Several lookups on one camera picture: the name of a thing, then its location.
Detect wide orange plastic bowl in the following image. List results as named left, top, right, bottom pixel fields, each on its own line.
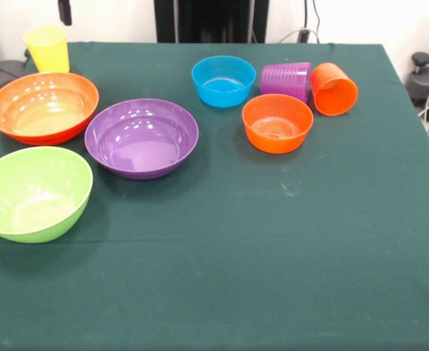
left=0, top=72, right=100, bottom=146

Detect purple plastic bowl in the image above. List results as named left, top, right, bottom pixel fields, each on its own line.
left=84, top=97, right=200, bottom=181

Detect blue plastic bowl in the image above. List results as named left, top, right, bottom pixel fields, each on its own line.
left=191, top=55, right=257, bottom=109

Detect purple plastic cup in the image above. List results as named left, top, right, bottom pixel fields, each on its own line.
left=260, top=61, right=312, bottom=105

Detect small orange plastic bowl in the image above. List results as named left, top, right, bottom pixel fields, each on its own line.
left=241, top=93, right=315, bottom=155

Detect orange plastic cup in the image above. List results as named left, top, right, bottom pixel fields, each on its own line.
left=310, top=62, right=360, bottom=117

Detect yellow plastic cup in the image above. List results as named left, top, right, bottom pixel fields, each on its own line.
left=23, top=26, right=70, bottom=73

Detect black office chair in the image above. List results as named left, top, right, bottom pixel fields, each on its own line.
left=0, top=27, right=29, bottom=110

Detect lime green plastic bowl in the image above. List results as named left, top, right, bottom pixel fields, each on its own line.
left=0, top=146, right=94, bottom=244

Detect dark green tablecloth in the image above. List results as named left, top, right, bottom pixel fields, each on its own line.
left=0, top=40, right=429, bottom=351

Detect black stand with knob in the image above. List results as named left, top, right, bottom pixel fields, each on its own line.
left=406, top=52, right=429, bottom=107

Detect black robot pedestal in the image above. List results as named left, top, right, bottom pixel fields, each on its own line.
left=154, top=0, right=270, bottom=44

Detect grey cable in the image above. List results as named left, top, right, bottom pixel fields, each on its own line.
left=278, top=28, right=321, bottom=44

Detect black hanging cable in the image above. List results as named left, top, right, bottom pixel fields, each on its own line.
left=311, top=0, right=324, bottom=31

